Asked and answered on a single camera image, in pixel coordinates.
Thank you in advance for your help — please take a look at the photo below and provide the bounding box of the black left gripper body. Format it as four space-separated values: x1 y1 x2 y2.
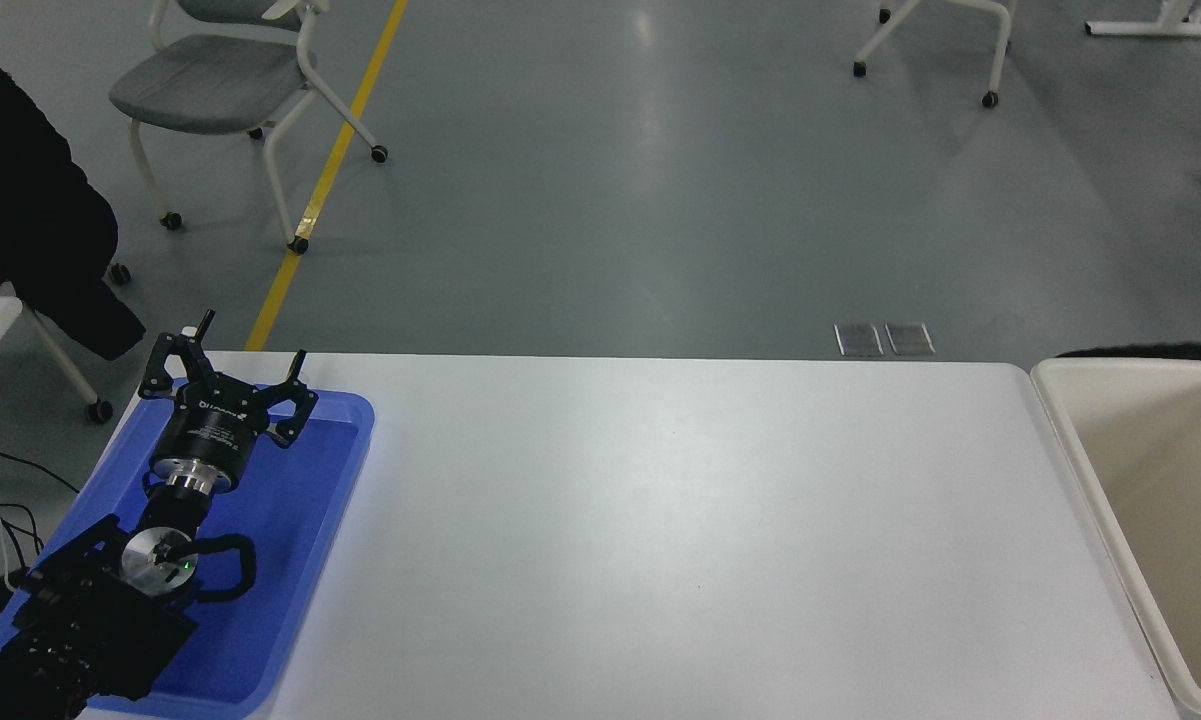
152 378 273 476

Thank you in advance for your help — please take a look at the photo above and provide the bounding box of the blue plastic tray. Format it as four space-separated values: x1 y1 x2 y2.
0 378 376 719

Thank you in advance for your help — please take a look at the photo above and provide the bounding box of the white chair with castors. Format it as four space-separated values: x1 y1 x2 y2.
0 255 131 422

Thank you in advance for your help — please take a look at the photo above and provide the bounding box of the person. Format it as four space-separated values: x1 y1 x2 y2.
0 15 147 362

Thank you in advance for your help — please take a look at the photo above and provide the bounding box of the white leg wheeled chair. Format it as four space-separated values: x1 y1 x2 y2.
850 0 1019 109

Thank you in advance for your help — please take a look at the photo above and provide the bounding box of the large pale plastic bin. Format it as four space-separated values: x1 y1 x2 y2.
1030 358 1201 720

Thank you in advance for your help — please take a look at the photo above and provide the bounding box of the low black fuzzy object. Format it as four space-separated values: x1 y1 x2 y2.
1055 342 1201 364

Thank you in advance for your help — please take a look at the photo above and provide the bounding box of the thin black cable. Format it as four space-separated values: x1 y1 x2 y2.
0 442 81 601

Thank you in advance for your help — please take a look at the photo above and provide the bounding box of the grey seat white frame chair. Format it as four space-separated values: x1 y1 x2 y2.
108 0 389 256

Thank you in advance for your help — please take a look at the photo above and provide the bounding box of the white desk base frame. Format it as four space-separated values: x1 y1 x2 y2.
1084 0 1201 192

